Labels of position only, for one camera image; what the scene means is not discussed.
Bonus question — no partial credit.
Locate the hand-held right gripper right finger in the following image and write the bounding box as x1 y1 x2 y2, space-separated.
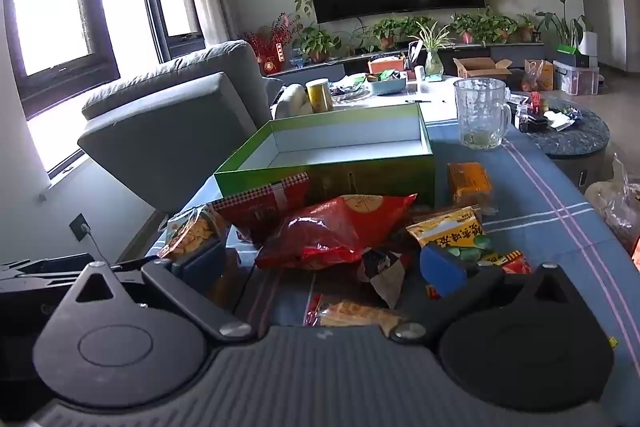
391 243 576 343

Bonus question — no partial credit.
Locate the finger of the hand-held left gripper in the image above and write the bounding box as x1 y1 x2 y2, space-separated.
0 253 151 293

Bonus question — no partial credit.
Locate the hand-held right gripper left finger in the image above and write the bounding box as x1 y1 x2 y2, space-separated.
74 237 253 342

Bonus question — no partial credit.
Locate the orange cracker snack packet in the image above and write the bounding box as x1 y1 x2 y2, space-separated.
157 204 227 263

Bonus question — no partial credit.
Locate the yellow green snack packet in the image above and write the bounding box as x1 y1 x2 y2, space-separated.
406 205 490 269

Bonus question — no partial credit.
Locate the white red snack packet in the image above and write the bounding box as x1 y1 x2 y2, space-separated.
359 248 407 309

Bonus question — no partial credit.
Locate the red yellow snack packet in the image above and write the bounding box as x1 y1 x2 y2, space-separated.
499 251 532 276

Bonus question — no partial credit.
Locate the red serrated-edge snack packet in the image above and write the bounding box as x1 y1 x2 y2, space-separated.
214 173 311 244

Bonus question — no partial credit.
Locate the plain orange snack packet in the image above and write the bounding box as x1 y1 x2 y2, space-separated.
446 162 494 208

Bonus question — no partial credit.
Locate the clear cracker packet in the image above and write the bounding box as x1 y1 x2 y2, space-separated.
304 293 407 336

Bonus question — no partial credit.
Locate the large red snack bag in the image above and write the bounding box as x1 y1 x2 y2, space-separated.
255 193 419 271

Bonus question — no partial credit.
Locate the green cardboard box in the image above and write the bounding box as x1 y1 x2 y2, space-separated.
214 102 436 210

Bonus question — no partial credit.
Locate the blue striped tablecloth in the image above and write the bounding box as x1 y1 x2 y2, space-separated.
145 107 640 427

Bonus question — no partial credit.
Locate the grey sofa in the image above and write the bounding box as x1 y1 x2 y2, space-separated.
77 39 275 214

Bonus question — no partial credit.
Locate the glass mug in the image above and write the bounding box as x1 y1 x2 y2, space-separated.
453 77 514 152

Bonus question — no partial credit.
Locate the white cushion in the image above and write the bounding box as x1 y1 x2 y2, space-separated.
273 84 309 121

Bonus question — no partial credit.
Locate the dark round side table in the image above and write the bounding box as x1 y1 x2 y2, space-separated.
517 93 612 195

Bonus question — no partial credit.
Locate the clear plastic bag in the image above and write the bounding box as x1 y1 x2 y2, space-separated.
584 153 640 258

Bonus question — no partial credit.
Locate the clutter of small packets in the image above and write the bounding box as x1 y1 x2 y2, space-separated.
514 91 582 134

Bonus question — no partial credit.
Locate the blue basket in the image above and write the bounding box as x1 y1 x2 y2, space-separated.
366 72 409 97

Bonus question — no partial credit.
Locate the yellow can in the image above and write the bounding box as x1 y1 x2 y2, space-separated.
305 78 334 114

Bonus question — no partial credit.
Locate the open cardboard box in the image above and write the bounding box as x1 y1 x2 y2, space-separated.
453 57 513 80

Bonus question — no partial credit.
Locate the orange box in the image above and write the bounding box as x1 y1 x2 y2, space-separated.
367 56 407 76

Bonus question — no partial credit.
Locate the orange plastic bag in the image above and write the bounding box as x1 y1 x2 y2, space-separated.
521 59 556 94

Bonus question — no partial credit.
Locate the spider plant in vase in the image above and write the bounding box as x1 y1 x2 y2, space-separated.
409 22 452 78

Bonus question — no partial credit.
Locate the red decoration plant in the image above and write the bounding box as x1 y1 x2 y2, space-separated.
244 13 297 76

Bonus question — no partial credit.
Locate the dark television cabinet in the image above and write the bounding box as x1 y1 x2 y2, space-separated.
265 41 547 82

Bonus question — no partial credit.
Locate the clear plastic storage box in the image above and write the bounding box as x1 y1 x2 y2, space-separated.
552 59 601 97

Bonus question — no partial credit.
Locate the wide green potted plant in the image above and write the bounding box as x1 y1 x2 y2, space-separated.
450 13 519 48

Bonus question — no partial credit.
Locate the small green potted plant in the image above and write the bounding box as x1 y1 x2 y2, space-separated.
517 13 544 44

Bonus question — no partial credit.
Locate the large dark-framed window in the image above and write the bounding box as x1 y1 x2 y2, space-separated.
0 0 122 182

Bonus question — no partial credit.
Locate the white air purifier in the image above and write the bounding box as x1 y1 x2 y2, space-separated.
580 32 599 68

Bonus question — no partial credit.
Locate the tall large-leaf plant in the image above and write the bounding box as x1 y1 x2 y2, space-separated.
535 0 587 48

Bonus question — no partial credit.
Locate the black wall socket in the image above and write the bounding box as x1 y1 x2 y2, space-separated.
69 212 92 242

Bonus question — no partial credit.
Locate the black power cable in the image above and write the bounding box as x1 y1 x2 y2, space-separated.
82 226 109 264

